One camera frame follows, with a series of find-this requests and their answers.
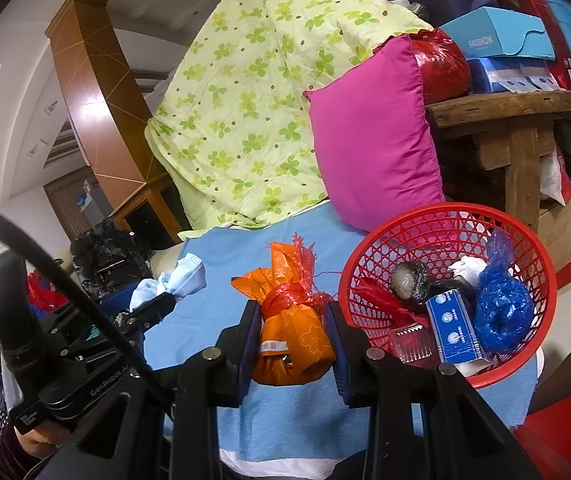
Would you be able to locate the person's left hand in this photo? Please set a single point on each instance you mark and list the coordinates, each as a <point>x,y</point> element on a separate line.
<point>40,440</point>

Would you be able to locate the blue face mask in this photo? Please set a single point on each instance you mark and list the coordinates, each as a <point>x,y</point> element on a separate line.
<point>180,280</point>

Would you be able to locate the green floral quilt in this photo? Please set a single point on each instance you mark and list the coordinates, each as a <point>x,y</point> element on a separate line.
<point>245,110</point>

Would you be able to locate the red plastic basket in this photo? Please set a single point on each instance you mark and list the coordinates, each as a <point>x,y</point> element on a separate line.
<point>415,230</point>

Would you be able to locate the brown door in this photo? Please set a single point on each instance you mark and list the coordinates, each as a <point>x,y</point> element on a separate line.
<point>70,200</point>

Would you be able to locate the orange wrapper bundle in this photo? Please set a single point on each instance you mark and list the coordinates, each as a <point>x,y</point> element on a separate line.
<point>290,330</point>

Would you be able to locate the clear plastic container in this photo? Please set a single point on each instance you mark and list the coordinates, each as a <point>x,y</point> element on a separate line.
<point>410,342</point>

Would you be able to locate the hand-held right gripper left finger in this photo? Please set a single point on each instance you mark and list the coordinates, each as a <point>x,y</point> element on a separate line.
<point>253,345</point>

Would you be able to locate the shiny red plastic bag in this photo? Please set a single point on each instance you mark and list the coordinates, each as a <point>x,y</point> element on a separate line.
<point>440,65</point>

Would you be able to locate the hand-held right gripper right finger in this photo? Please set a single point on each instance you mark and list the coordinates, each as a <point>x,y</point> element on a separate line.
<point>338,355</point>

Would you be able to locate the black plastic bag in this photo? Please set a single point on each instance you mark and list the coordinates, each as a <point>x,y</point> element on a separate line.
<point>105,260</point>

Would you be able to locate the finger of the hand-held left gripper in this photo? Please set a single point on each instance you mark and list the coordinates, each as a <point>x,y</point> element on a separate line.
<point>153,307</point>

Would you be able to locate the wooden cabinet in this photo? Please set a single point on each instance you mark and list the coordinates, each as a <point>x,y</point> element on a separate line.
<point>100,100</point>

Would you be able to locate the light blue towel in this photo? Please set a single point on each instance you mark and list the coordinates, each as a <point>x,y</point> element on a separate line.
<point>225,270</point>

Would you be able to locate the magenta pillow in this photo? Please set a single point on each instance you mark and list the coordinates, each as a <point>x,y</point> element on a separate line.
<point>375,150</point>

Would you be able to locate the blue box with white dots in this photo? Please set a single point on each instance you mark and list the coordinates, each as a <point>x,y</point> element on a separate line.
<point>453,330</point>

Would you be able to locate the white tissue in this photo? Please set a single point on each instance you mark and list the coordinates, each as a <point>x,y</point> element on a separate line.
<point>468,267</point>

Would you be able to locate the white plastic bag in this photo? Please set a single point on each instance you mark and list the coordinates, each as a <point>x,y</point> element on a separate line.
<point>550,175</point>

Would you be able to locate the blue plastic bag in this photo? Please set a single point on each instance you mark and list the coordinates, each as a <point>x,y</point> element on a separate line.
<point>503,310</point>

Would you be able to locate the blue pack of masks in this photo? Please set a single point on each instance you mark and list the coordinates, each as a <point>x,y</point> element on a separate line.
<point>510,75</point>

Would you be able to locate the person's left forearm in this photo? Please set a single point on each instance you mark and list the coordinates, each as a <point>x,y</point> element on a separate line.
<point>5,455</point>

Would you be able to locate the light blue cardboard box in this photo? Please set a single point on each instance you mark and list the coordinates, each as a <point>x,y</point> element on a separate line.
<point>495,35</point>

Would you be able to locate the wooden bench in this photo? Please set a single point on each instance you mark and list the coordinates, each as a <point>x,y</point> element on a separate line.
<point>515,110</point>

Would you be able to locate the brown cardboard box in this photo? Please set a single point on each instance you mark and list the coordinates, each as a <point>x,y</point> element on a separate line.
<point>555,230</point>

